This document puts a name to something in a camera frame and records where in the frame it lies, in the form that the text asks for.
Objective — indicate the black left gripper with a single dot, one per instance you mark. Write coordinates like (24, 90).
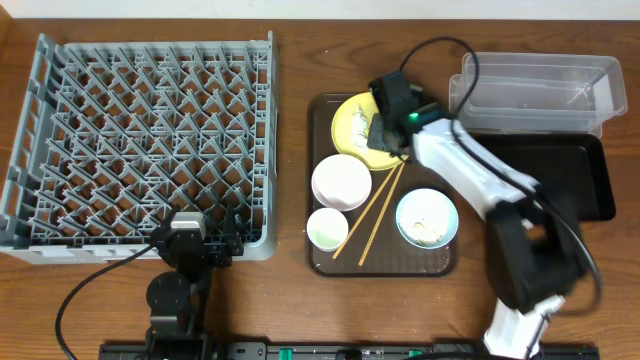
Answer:
(209, 248)

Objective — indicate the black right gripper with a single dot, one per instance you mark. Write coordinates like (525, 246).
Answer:
(382, 138)

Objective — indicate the white napkin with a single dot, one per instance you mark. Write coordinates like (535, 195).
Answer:
(359, 129)

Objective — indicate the light blue bowl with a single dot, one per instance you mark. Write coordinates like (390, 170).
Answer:
(427, 218)

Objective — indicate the small white green cup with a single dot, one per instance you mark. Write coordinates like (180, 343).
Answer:
(327, 229)

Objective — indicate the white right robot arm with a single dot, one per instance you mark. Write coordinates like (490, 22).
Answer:
(534, 249)

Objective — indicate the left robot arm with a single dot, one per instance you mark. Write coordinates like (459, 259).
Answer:
(178, 298)

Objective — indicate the grey dishwasher rack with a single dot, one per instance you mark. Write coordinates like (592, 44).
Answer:
(112, 135)

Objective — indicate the black waste bin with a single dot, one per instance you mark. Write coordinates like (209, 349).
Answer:
(576, 162)

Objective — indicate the wooden chopstick left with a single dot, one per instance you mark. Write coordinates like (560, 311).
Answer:
(364, 213)

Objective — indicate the wooden chopstick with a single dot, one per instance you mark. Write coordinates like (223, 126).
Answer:
(381, 216)
(364, 213)

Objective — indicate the yellow plate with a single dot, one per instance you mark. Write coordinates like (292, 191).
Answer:
(341, 133)

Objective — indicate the pink bowl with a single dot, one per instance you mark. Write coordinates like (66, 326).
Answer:
(341, 182)

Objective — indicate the wooden chopstick right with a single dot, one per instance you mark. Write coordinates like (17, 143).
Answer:
(381, 216)

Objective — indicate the dark brown serving tray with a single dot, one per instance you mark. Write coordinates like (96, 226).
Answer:
(390, 255)

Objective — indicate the clear plastic bin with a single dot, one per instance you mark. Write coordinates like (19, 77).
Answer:
(538, 93)

